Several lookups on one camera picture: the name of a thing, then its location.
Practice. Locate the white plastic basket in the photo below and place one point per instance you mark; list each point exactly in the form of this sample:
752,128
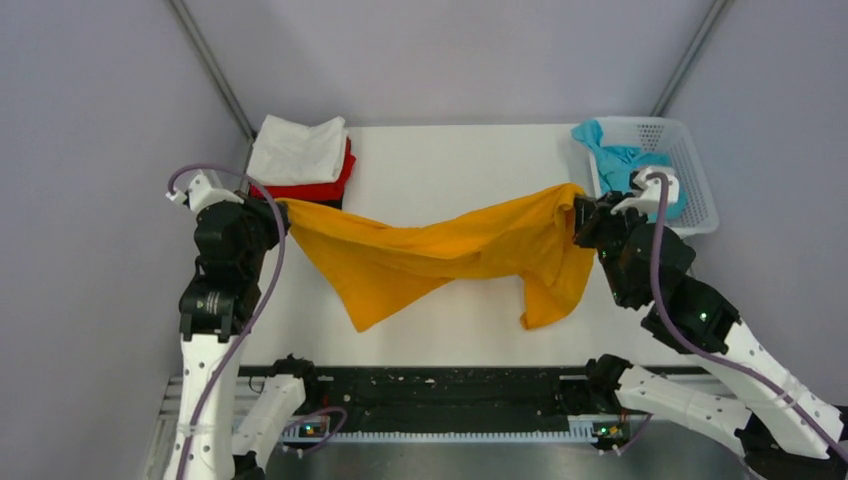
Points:
695,213

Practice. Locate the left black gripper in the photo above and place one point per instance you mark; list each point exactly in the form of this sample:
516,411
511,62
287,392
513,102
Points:
265,208

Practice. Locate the blue t-shirt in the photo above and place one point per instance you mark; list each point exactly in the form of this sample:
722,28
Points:
618,146

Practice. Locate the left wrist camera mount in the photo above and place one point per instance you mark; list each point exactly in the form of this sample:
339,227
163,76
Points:
203,190

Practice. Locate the white folded t-shirt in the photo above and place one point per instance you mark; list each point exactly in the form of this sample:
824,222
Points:
278,132

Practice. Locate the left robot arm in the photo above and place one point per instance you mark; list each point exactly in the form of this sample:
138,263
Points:
216,314

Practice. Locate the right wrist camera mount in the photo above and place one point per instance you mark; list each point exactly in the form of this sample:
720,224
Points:
650,186

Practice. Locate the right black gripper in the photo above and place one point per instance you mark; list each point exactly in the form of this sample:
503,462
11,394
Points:
591,212

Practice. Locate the red folded t-shirt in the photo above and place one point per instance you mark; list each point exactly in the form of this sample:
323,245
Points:
324,189

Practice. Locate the aluminium frame rail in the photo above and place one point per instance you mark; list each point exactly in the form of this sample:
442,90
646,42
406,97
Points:
294,420

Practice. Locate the yellow t-shirt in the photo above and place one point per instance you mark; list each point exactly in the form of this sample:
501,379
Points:
377,269

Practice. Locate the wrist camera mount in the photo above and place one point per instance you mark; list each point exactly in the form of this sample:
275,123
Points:
650,186
203,190

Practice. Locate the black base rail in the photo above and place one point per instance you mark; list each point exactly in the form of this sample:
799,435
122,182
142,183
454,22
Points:
389,404

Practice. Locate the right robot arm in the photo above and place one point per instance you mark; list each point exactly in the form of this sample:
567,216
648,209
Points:
769,419

